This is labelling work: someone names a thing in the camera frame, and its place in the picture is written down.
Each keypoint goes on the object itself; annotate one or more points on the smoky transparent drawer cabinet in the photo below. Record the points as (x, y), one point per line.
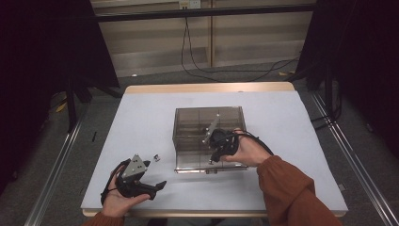
(191, 121)

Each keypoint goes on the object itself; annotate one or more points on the small black stick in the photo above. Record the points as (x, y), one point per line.
(94, 136)

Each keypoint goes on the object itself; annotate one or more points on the black horizontal bar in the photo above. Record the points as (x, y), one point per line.
(204, 12)

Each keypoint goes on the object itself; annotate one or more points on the white wall socket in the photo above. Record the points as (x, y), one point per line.
(189, 3)

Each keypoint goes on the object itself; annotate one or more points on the white table mat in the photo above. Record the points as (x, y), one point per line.
(141, 119)

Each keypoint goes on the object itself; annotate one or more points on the person's left hand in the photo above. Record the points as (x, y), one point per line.
(117, 204)

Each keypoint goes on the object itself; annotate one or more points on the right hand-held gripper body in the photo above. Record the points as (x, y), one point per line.
(226, 142)

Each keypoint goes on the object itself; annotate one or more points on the metal floor rail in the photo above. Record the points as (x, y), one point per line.
(360, 169)
(53, 175)

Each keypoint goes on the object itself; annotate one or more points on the small square silver piece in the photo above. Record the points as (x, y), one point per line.
(156, 158)

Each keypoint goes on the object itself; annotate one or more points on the yellow floor tape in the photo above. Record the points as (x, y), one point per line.
(61, 107)

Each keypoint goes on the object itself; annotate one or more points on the black curtain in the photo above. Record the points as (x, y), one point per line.
(363, 62)
(37, 78)

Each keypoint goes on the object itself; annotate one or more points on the small grey tape piece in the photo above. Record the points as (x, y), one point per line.
(342, 187)

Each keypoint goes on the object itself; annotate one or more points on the wooden table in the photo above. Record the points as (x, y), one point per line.
(207, 87)

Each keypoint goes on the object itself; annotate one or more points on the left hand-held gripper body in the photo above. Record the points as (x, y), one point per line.
(133, 185)

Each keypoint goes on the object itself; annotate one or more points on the person's right hand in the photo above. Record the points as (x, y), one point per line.
(249, 152)

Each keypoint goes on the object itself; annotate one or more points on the black metal stand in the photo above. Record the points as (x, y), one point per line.
(71, 106)
(328, 94)

